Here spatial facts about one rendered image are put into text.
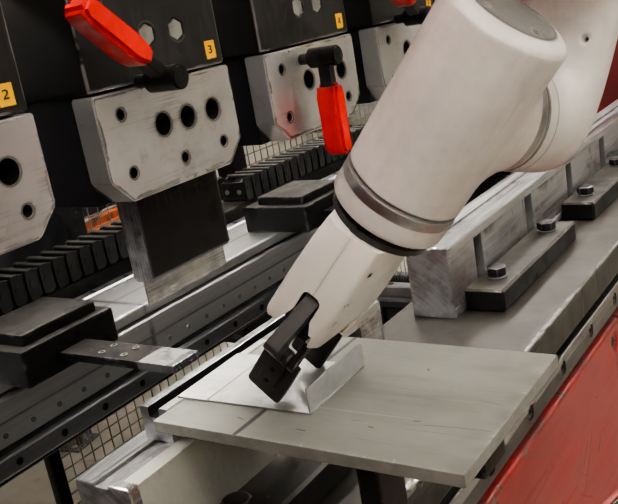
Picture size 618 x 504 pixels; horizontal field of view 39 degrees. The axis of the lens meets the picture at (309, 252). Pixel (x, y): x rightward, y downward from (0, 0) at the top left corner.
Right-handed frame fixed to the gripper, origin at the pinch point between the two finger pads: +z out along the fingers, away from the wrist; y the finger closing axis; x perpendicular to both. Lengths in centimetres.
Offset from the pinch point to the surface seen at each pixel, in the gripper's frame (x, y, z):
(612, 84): -14, -216, 27
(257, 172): -37, -62, 29
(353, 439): 8.1, 6.5, -3.7
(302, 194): -23, -47, 18
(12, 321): -26.7, -0.1, 21.2
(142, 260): -13.7, 4.0, -0.8
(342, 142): -10.6, -15.8, -9.3
